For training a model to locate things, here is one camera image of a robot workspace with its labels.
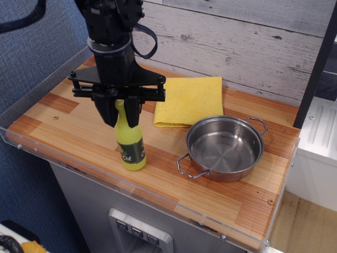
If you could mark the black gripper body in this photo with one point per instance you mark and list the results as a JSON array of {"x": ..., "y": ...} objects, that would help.
[{"x": 117, "y": 75}]

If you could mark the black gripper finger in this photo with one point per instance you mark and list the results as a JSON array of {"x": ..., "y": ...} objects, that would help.
[
  {"x": 107, "y": 110},
  {"x": 133, "y": 108}
]

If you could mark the yellow-green olive oil bottle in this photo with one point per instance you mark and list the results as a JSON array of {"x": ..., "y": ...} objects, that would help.
[{"x": 130, "y": 141}]

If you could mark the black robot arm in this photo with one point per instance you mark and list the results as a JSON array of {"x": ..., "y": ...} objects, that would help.
[{"x": 110, "y": 24}]

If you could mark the yellow folded cloth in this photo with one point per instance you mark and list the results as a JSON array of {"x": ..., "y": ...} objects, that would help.
[{"x": 188, "y": 100}]

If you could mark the clear acrylic table guard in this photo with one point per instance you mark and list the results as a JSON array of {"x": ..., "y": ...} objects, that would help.
[{"x": 51, "y": 123}]

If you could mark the stainless steel pot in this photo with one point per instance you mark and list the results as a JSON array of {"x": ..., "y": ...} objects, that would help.
[{"x": 223, "y": 148}]

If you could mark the grey toy fridge cabinet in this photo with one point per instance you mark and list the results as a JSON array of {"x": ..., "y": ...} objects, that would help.
[{"x": 90, "y": 200}]

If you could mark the silver dispenser panel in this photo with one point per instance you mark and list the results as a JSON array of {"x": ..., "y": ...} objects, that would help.
[{"x": 134, "y": 235}]

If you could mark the orange object bottom left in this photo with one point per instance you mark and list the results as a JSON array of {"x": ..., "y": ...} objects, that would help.
[{"x": 32, "y": 247}]

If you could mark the white toy sink unit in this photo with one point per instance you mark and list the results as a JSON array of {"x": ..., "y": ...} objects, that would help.
[{"x": 312, "y": 175}]

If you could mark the white aluminium frame corner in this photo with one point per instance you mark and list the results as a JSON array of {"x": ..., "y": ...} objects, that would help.
[{"x": 10, "y": 238}]

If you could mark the black right vertical post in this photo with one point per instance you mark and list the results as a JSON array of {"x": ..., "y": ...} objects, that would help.
[{"x": 318, "y": 68}]

